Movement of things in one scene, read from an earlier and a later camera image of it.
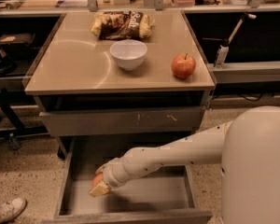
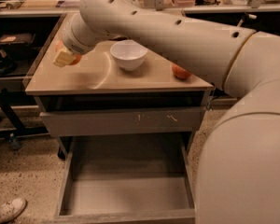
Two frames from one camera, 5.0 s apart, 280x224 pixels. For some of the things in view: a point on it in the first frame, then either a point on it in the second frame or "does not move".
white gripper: x=110 y=175 -> x=74 y=44
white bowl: x=129 y=53 does not move
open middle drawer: x=164 y=196 does not move
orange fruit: x=97 y=178 -> x=77 y=56
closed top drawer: x=121 y=121 does not move
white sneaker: x=8 y=210 does not move
